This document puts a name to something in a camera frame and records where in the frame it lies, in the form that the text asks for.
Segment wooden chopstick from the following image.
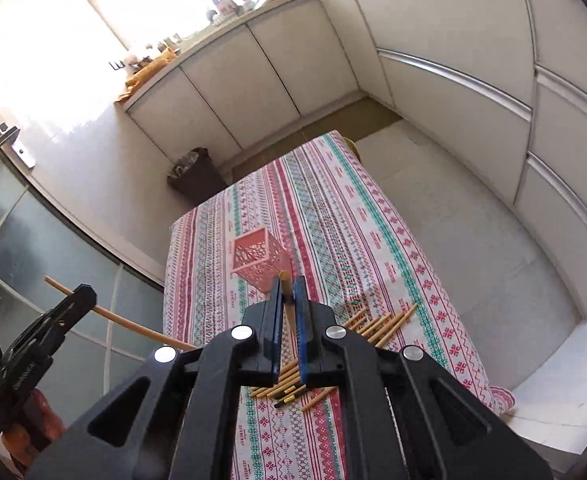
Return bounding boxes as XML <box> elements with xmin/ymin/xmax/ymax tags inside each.
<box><xmin>248</xmin><ymin>368</ymin><xmax>300</xmax><ymax>401</ymax></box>
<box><xmin>361</xmin><ymin>314</ymin><xmax>391</xmax><ymax>339</ymax></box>
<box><xmin>279</xmin><ymin>271</ymin><xmax>297</xmax><ymax>338</ymax></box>
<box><xmin>44</xmin><ymin>275</ymin><xmax>197</xmax><ymax>352</ymax></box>
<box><xmin>342</xmin><ymin>308</ymin><xmax>367</xmax><ymax>328</ymax></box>
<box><xmin>375</xmin><ymin>304</ymin><xmax>418</xmax><ymax>348</ymax></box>
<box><xmin>301</xmin><ymin>387</ymin><xmax>338</xmax><ymax>412</ymax></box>

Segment white kitchen cabinets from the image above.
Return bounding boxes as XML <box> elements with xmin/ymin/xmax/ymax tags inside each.
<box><xmin>125</xmin><ymin>0</ymin><xmax>587</xmax><ymax>318</ymax></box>

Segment wooden chopstick on table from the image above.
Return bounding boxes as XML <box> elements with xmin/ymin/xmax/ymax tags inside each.
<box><xmin>375</xmin><ymin>304</ymin><xmax>418</xmax><ymax>348</ymax></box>
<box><xmin>361</xmin><ymin>314</ymin><xmax>391</xmax><ymax>339</ymax></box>
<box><xmin>342</xmin><ymin>308</ymin><xmax>367</xmax><ymax>328</ymax></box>
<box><xmin>248</xmin><ymin>368</ymin><xmax>300</xmax><ymax>401</ymax></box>
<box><xmin>301</xmin><ymin>387</ymin><xmax>338</xmax><ymax>412</ymax></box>

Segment pink perforated utensil holder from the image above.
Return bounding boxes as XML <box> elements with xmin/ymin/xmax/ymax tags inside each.
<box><xmin>231</xmin><ymin>226</ymin><xmax>293</xmax><ymax>294</ymax></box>

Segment embroidered patterned tablecloth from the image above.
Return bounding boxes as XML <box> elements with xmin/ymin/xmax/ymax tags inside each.
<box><xmin>162</xmin><ymin>129</ymin><xmax>517</xmax><ymax>480</ymax></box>

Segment dark trash bin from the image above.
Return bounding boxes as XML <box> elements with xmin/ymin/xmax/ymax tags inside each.
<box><xmin>166</xmin><ymin>148</ymin><xmax>227</xmax><ymax>206</ymax></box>

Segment yellow cloth on counter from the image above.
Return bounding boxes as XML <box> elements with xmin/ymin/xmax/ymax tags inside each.
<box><xmin>115</xmin><ymin>49</ymin><xmax>177</xmax><ymax>103</ymax></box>

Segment silver door handle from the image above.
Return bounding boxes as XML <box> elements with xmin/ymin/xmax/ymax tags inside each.
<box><xmin>0</xmin><ymin>122</ymin><xmax>37</xmax><ymax>170</ymax></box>

